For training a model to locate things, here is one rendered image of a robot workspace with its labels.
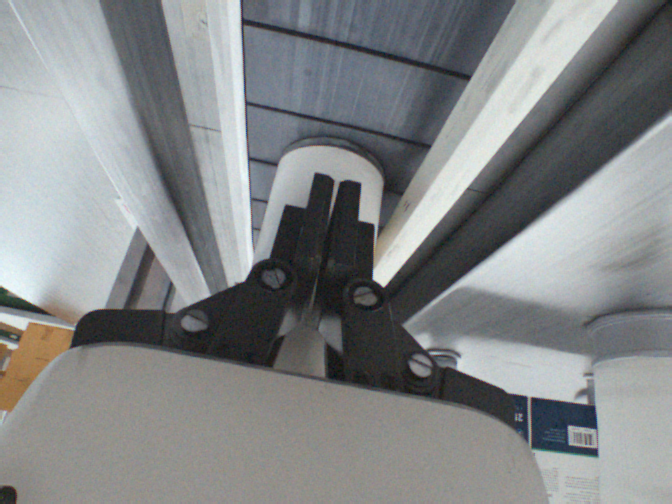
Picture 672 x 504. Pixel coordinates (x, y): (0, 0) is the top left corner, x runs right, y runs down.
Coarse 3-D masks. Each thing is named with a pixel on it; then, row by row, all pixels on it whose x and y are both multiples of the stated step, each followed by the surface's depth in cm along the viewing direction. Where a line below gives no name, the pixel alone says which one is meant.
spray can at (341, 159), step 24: (312, 144) 17; (336, 144) 17; (288, 168) 17; (312, 168) 17; (336, 168) 17; (360, 168) 17; (288, 192) 17; (336, 192) 16; (264, 216) 18; (360, 216) 17; (264, 240) 16; (288, 336) 14; (312, 336) 14; (288, 360) 13; (312, 360) 14
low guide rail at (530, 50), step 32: (544, 0) 8; (576, 0) 7; (608, 0) 7; (512, 32) 9; (544, 32) 8; (576, 32) 8; (480, 64) 11; (512, 64) 9; (544, 64) 9; (480, 96) 11; (512, 96) 10; (448, 128) 13; (480, 128) 11; (512, 128) 11; (448, 160) 12; (480, 160) 12; (416, 192) 15; (448, 192) 14; (416, 224) 16; (384, 256) 19
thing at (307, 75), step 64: (256, 0) 12; (320, 0) 12; (384, 0) 12; (448, 0) 11; (512, 0) 11; (256, 64) 14; (320, 64) 14; (384, 64) 14; (448, 64) 13; (256, 128) 18; (320, 128) 17; (384, 128) 17; (256, 192) 23; (384, 192) 21
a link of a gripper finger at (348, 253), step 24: (360, 192) 13; (336, 216) 12; (336, 240) 11; (360, 240) 12; (336, 264) 10; (360, 264) 12; (336, 288) 11; (312, 312) 13; (336, 312) 10; (336, 336) 11; (408, 336) 10; (408, 360) 10; (432, 360) 10; (408, 384) 9; (432, 384) 9
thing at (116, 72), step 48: (48, 0) 4; (96, 0) 4; (144, 0) 5; (48, 48) 5; (96, 48) 4; (144, 48) 5; (96, 96) 5; (144, 96) 5; (96, 144) 6; (144, 144) 6; (192, 144) 8; (144, 192) 7; (192, 192) 9; (192, 240) 10; (192, 288) 13
